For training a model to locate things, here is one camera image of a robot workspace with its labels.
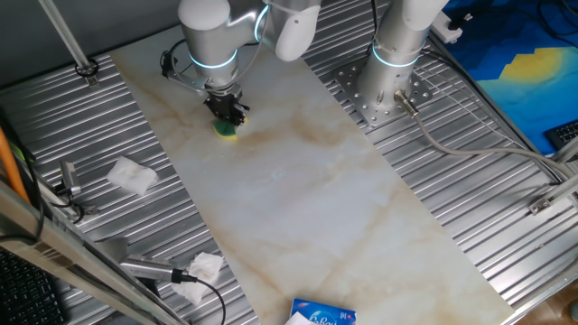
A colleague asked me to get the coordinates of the orange pole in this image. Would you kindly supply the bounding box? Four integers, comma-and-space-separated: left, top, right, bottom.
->
0, 125, 31, 204

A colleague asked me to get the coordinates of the blue and yellow mat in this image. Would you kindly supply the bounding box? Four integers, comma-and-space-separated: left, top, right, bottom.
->
440, 0, 578, 157

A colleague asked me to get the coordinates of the gray wrist camera with bracket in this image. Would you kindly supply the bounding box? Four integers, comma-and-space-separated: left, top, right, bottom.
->
160, 48, 211, 95

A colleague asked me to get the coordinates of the aluminium pole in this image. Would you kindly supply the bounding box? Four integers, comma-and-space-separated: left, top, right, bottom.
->
36, 0, 101, 89

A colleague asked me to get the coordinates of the folded white gauze pad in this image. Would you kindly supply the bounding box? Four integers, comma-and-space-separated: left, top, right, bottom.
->
106, 155, 159, 197

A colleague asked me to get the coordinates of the aluminium frame bar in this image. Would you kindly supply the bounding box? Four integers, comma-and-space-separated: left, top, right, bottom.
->
0, 180, 189, 325

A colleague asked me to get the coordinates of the white tissue sheet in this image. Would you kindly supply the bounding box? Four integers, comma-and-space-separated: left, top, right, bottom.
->
283, 311, 317, 325

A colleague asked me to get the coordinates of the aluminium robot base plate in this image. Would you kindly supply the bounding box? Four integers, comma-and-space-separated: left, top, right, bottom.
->
333, 58, 434, 130

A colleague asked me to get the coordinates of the green and yellow sponge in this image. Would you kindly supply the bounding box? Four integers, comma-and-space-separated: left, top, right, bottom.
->
212, 117, 248, 141

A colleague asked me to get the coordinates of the marble pattern tile slab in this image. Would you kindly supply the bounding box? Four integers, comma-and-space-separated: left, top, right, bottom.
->
109, 0, 516, 325

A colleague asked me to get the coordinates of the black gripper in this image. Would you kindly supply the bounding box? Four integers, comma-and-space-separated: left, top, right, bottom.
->
203, 89, 251, 127

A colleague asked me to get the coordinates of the black camera cable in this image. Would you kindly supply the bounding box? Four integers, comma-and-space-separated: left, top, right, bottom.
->
170, 268, 228, 325

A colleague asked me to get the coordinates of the looped black cable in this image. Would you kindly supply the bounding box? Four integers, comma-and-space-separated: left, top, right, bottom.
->
368, 0, 383, 46

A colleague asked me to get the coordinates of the black metal clamp tool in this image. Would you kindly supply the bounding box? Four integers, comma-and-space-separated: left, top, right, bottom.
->
52, 160, 99, 223

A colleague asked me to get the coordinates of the crumpled white tissue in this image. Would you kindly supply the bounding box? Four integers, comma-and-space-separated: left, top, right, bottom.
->
170, 251, 226, 306

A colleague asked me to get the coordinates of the blue tissue pack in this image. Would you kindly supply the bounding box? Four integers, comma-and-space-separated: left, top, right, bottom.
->
288, 297, 358, 325

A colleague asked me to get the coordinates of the black rubber ring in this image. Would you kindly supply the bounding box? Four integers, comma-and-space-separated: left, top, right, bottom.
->
74, 57, 100, 79

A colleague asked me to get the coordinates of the aluminium profile with bracket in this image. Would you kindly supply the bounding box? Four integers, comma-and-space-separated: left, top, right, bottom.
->
527, 173, 578, 217

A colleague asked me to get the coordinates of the small black keyboard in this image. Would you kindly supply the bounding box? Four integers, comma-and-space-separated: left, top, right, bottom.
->
544, 119, 578, 151

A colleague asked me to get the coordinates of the thick gray robot cable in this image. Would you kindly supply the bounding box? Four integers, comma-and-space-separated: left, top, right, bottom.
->
393, 88, 578, 181

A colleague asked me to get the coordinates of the silver finned camera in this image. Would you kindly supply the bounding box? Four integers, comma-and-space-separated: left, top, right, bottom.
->
119, 254, 175, 282

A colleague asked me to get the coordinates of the white power strip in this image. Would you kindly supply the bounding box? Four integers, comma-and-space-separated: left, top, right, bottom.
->
428, 9, 474, 45

